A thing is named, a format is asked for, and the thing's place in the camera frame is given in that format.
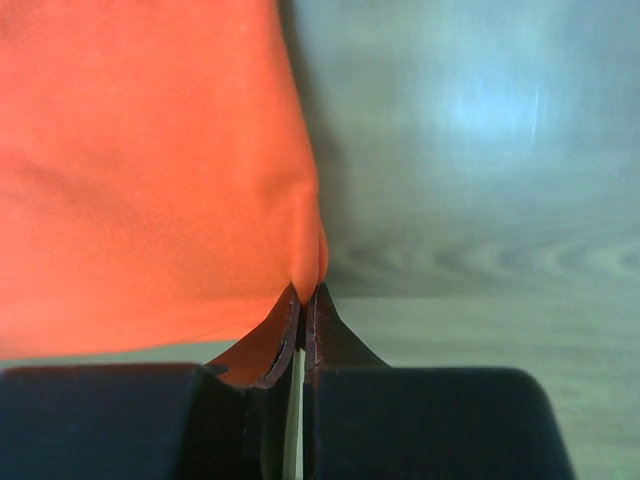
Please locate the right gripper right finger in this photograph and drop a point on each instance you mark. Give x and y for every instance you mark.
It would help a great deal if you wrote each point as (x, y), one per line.
(328, 342)

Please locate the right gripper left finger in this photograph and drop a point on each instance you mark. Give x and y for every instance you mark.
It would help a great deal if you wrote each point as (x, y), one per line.
(261, 357)

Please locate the orange t shirt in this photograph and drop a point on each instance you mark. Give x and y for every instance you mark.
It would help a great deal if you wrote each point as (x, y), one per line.
(157, 180)

